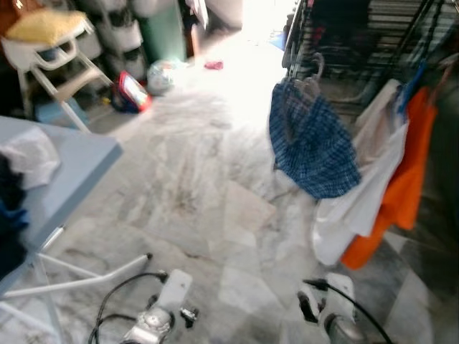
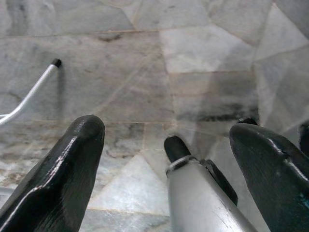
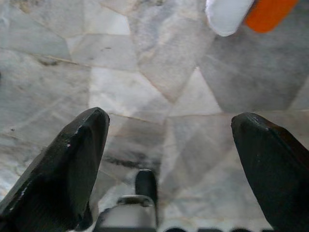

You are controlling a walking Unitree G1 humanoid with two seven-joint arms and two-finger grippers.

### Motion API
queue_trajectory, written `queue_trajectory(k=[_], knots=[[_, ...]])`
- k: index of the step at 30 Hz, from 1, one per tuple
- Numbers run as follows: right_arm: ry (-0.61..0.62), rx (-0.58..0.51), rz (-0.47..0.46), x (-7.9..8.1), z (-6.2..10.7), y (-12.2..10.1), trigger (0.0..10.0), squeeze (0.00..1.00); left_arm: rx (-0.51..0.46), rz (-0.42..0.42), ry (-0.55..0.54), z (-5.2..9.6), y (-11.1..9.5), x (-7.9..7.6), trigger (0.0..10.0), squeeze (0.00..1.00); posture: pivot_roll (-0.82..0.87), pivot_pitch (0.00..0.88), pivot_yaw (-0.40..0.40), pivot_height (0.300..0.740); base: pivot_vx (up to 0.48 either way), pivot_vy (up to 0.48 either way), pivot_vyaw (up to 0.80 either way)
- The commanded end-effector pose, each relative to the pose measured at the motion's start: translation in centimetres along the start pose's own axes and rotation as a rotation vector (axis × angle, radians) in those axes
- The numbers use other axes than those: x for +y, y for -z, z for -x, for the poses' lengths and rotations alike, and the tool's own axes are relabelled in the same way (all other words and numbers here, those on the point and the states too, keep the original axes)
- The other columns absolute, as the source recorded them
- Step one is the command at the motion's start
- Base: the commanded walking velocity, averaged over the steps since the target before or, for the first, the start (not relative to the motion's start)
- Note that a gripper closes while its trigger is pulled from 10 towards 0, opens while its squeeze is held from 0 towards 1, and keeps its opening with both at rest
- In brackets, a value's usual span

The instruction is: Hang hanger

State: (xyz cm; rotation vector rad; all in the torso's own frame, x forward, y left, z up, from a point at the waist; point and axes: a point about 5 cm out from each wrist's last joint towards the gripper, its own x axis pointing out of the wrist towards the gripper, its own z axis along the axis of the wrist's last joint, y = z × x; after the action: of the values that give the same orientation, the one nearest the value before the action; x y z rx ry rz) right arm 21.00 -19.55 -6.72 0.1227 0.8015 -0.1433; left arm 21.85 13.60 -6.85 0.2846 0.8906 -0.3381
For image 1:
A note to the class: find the red children's backpack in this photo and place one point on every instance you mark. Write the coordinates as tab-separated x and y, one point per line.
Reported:
133	92

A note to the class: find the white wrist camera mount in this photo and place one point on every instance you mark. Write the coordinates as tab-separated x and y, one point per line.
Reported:
338	290
174	287

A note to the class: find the white stacked storage bins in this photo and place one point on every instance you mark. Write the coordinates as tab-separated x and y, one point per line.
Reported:
118	36

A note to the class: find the white shirt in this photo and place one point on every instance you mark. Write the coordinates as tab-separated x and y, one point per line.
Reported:
358	204

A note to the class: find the orange shirt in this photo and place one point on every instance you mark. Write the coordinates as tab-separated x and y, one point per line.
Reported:
409	172

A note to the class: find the dark green sofa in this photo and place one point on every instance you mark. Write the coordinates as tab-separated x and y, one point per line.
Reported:
445	143

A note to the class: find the crumpled pink cloth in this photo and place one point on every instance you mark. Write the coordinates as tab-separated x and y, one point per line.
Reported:
214	65

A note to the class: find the yellow chair cushion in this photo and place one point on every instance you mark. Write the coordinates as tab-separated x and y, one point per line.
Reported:
46	27

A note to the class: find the blue plaid shorts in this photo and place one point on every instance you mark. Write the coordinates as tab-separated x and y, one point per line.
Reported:
312	143

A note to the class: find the blue mat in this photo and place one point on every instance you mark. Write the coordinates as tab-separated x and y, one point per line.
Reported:
278	43

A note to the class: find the white blue plastic bag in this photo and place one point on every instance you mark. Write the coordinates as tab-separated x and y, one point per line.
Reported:
161	75

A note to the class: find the light blue box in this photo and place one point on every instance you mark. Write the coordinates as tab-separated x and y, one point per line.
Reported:
57	111

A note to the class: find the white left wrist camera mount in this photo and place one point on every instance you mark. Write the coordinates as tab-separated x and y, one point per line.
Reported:
174	287

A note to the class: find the beige plastic chair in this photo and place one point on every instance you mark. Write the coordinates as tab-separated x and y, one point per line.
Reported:
54	64

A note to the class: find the light grey folding table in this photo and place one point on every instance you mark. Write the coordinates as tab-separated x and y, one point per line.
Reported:
79	165

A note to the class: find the black metal clothes rack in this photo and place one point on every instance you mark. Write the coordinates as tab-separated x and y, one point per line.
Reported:
358	36

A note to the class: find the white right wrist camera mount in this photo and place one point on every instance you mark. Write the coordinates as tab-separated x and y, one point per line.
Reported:
338	290

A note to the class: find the green woven cabinet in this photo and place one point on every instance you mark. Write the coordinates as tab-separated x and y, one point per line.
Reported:
163	32

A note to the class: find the brown wooden cabinet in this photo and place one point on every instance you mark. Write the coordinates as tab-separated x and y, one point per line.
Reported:
193	39

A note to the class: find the blue plastic hanger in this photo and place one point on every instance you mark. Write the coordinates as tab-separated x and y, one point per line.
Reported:
412	82

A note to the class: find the black garment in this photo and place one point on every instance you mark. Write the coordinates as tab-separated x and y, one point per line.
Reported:
8	251

